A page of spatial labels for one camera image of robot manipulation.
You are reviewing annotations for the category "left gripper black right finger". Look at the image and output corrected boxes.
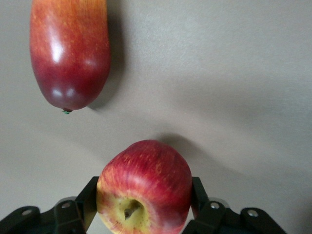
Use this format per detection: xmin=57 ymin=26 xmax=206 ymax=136
xmin=181 ymin=176 xmax=289 ymax=234

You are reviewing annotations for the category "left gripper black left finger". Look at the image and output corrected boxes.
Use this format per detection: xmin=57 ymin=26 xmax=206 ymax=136
xmin=0 ymin=175 xmax=99 ymax=234

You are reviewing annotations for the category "red yellow apple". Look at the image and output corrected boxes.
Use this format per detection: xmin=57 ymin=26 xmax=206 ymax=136
xmin=96 ymin=139 xmax=194 ymax=234

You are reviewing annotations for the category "brown table cover sheet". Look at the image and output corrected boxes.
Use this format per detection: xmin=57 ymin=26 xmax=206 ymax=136
xmin=0 ymin=0 xmax=312 ymax=234

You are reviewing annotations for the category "red yellow mango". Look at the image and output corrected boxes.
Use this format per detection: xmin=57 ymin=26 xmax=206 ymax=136
xmin=29 ymin=0 xmax=112 ymax=116

